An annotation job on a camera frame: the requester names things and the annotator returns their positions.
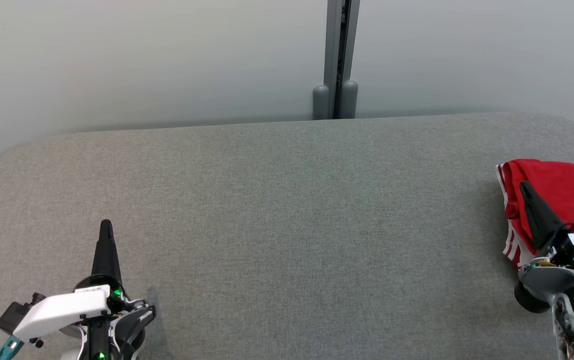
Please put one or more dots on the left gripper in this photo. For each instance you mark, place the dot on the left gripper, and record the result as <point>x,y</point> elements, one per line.
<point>62,307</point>

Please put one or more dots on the red shirt white sleeves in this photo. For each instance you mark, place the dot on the red shirt white sleeves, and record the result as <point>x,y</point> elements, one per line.
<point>562,190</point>

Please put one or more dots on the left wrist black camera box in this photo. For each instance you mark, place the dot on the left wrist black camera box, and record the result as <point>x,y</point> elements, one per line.
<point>12,315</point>

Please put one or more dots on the grey metal partition post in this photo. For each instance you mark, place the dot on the grey metal partition post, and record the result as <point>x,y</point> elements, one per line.
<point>334,50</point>

